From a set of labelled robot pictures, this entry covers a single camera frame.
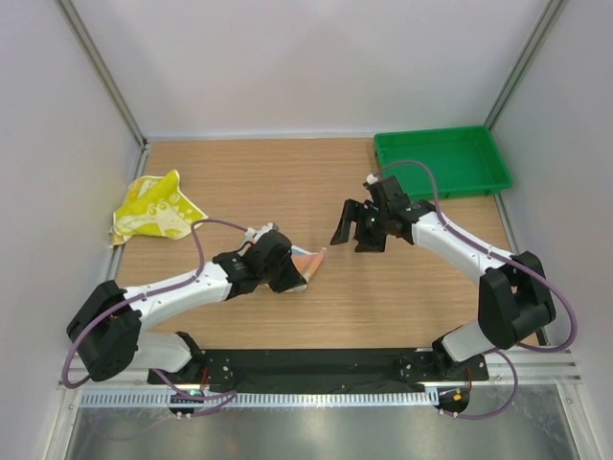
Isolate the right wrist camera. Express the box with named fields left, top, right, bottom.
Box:
left=365, top=176, right=411, bottom=213

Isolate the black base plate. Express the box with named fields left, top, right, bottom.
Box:
left=165, top=348, right=489, bottom=392

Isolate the slotted cable duct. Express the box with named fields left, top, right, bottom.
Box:
left=79, top=387, right=439, bottom=408

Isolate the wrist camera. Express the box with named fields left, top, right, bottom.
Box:
left=365, top=176, right=411, bottom=213
left=241, top=222, right=291, bottom=272

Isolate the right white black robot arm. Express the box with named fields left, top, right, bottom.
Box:
left=330, top=199, right=556, bottom=380

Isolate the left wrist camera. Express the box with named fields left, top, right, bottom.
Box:
left=241, top=222, right=291, bottom=272

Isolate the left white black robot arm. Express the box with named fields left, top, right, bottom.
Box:
left=62, top=246, right=319, bottom=388

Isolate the green plastic tray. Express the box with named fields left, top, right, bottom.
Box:
left=374, top=126, right=513, bottom=200

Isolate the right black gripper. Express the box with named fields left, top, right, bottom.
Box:
left=330, top=199, right=389, bottom=254

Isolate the purple cable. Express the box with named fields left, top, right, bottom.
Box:
left=364, top=160, right=579, bottom=421
left=63, top=218, right=262, bottom=418

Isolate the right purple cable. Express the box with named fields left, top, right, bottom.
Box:
left=364, top=160, right=579, bottom=421

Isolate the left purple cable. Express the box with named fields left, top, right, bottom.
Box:
left=63, top=218, right=262, bottom=418

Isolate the blue polka dot towel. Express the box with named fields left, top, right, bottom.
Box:
left=288, top=244, right=327, bottom=292

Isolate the aluminium frame rail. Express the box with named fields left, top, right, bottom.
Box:
left=60, top=348, right=581, bottom=385

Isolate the yellow green patterned towel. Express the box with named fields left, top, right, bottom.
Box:
left=110, top=170, right=208, bottom=246

